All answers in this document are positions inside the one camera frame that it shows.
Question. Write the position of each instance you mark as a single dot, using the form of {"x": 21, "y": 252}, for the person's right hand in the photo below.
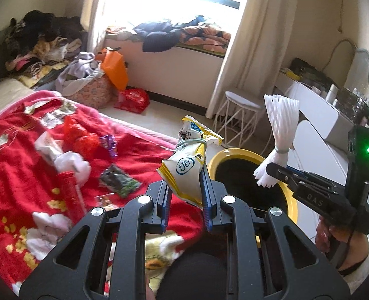
{"x": 323, "y": 237}

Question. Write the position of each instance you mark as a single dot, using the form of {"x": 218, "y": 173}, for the small printed candy wrapper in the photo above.
{"x": 104, "y": 200}

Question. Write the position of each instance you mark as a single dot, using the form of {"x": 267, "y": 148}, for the lilac white garment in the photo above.
{"x": 78, "y": 65}

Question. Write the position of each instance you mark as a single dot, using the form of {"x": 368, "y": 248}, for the white window seat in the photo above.
{"x": 172, "y": 72}

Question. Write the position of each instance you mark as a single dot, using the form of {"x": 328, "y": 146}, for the person's left hand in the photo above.
{"x": 149, "y": 295}

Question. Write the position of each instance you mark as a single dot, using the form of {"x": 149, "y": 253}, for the beige bed mattress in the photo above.
{"x": 3, "y": 100}

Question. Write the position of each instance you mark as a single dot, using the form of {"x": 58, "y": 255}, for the silver printed wrapper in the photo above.
{"x": 31, "y": 107}
{"x": 57, "y": 115}

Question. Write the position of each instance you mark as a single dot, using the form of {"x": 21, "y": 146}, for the yellow packet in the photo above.
{"x": 292, "y": 75}

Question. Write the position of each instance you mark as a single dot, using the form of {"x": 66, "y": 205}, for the white foam fruit net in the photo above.
{"x": 281, "y": 122}

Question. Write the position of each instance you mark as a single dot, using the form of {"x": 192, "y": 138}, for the orange bag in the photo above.
{"x": 115, "y": 65}

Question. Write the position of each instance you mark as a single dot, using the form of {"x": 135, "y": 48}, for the yellow white snack bag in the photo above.
{"x": 184, "y": 168}

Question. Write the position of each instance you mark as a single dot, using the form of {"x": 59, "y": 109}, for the dark bag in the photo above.
{"x": 309, "y": 72}

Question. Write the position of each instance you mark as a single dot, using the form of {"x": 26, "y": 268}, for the pile of clothes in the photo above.
{"x": 46, "y": 28}

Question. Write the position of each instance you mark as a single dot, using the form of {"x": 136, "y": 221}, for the clear cosmetic organizer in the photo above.
{"x": 353, "y": 103}

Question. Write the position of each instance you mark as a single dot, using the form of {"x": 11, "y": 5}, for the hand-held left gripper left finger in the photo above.
{"x": 167, "y": 206}

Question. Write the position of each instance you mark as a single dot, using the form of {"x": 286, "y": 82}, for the yellow rimmed black bin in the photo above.
{"x": 234, "y": 153}

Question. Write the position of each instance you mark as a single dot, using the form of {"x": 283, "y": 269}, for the red plastic bag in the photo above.
{"x": 81, "y": 137}

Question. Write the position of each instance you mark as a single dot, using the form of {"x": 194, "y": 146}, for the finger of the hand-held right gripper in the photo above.
{"x": 281, "y": 173}

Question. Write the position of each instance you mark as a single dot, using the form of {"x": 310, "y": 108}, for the cream curtain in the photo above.
{"x": 253, "y": 37}
{"x": 93, "y": 12}

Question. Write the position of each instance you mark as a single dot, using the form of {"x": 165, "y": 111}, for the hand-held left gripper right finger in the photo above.
{"x": 207, "y": 206}

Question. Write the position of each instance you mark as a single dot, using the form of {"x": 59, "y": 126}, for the white bottle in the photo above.
{"x": 332, "y": 92}

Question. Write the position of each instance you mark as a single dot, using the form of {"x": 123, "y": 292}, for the red shopping bag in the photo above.
{"x": 132, "y": 100}

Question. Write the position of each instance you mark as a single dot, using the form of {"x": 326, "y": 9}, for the orange patterned blanket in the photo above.
{"x": 209, "y": 36}

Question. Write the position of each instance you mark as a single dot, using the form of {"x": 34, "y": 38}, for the white dressing table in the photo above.
{"x": 315, "y": 106}

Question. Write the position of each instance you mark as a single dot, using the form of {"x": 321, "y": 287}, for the white framed mirror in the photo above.
{"x": 362, "y": 68}

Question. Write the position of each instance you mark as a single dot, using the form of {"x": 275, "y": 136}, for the red snack tube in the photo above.
{"x": 71, "y": 190}

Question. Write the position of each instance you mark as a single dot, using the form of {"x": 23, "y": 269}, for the dark printed snack packet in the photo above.
{"x": 118, "y": 181}

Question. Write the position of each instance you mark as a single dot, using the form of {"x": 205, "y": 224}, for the red floral blanket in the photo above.
{"x": 15, "y": 162}

